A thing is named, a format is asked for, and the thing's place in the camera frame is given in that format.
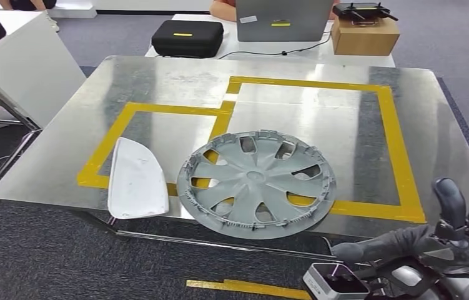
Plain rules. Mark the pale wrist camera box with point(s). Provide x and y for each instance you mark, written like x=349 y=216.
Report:
x=317 y=285

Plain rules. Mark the metal workbench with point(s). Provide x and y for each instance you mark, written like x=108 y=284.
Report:
x=300 y=116

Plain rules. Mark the silver wheel hubcap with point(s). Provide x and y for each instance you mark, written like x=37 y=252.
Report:
x=255 y=176

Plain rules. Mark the brown cardboard box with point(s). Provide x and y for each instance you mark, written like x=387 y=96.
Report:
x=362 y=41

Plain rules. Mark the grey laptop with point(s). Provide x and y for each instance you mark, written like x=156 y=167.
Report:
x=284 y=33

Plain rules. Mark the black case yellow label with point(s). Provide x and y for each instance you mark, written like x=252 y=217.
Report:
x=188 y=45

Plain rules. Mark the small yellow tape rectangle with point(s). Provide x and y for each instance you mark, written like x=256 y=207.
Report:
x=106 y=153

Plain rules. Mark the person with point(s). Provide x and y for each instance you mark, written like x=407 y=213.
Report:
x=27 y=3

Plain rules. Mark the yellow tape strip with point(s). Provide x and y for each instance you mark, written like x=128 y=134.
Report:
x=250 y=288

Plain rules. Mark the white plastic shell part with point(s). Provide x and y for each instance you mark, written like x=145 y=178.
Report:
x=135 y=182

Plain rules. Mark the person's forearm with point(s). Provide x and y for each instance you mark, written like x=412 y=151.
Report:
x=224 y=10

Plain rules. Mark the large yellow tape rectangle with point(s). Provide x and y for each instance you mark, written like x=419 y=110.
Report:
x=399 y=165

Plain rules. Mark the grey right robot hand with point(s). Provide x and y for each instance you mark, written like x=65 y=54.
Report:
x=457 y=248

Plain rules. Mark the black router with antennas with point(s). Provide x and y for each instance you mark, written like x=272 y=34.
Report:
x=360 y=9

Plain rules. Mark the black camera bracket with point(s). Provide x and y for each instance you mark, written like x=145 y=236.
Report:
x=383 y=269

